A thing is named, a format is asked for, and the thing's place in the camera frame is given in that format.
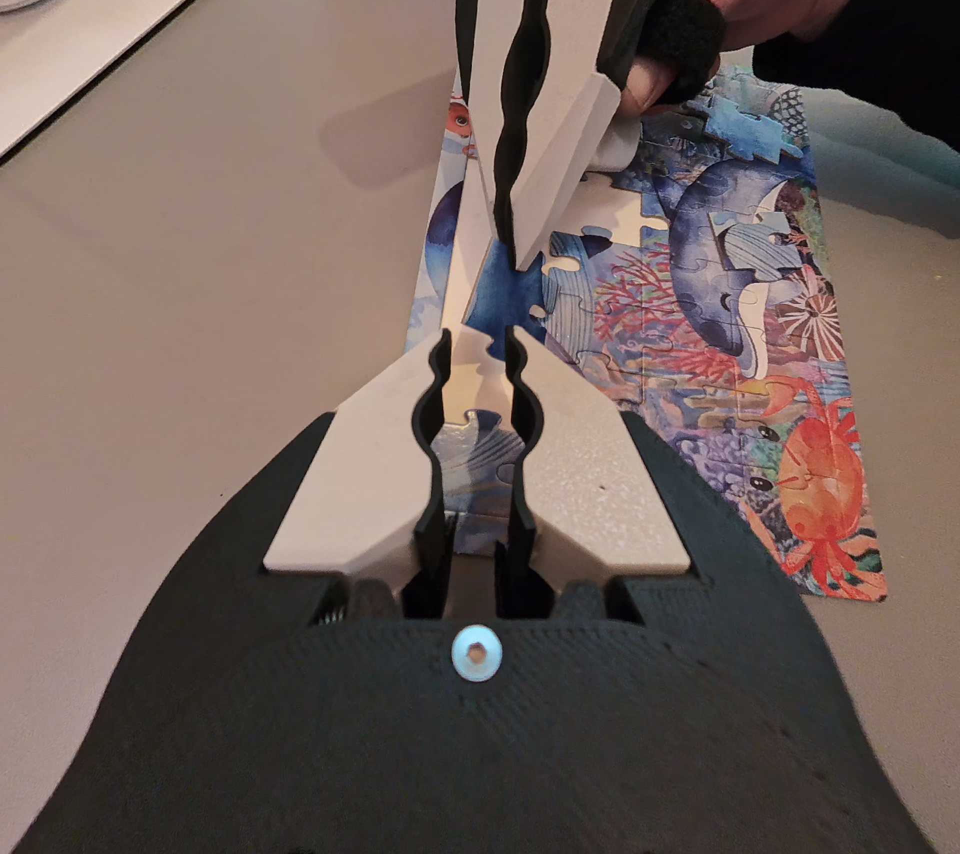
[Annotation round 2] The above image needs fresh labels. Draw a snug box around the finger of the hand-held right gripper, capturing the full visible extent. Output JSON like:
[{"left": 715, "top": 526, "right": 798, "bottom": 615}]
[
  {"left": 466, "top": 0, "right": 535, "bottom": 248},
  {"left": 512, "top": 0, "right": 640, "bottom": 272}
]

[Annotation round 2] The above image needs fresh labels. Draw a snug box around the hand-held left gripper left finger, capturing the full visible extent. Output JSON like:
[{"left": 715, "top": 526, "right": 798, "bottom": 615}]
[{"left": 262, "top": 327, "right": 456, "bottom": 617}]

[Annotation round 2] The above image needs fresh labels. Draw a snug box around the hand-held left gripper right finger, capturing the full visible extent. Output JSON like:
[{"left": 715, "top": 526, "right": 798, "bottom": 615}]
[{"left": 495, "top": 325, "right": 693, "bottom": 617}]

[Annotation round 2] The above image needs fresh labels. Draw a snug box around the sea animals jigsaw puzzle board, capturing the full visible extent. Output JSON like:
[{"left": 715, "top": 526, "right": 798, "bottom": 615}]
[{"left": 405, "top": 62, "right": 888, "bottom": 604}]

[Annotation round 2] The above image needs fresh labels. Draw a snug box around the light blue coral puzzle piece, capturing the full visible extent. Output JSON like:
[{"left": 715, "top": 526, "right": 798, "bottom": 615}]
[{"left": 686, "top": 90, "right": 804, "bottom": 164}]

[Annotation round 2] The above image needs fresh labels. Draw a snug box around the blue purple puzzle piece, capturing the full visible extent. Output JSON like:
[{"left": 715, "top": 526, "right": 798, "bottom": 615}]
[{"left": 463, "top": 235, "right": 552, "bottom": 345}]

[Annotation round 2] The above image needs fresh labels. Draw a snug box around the white blue striped puzzle piece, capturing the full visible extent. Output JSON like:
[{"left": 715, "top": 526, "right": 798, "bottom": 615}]
[{"left": 708, "top": 209, "right": 804, "bottom": 287}]

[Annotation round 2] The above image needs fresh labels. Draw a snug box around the person's right forearm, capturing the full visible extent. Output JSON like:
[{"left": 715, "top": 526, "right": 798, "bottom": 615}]
[{"left": 752, "top": 0, "right": 960, "bottom": 154}]

